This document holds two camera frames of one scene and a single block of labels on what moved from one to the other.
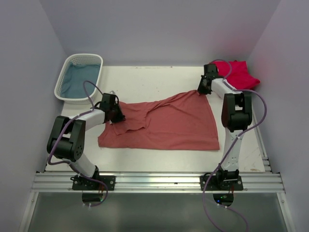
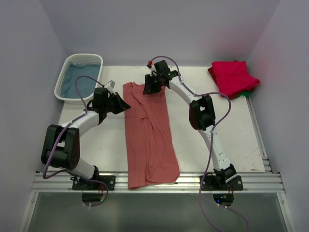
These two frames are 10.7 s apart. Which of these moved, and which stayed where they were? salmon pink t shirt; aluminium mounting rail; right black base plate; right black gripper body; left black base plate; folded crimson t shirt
Moved: right black gripper body; salmon pink t shirt
Stayed: left black base plate; aluminium mounting rail; folded crimson t shirt; right black base plate
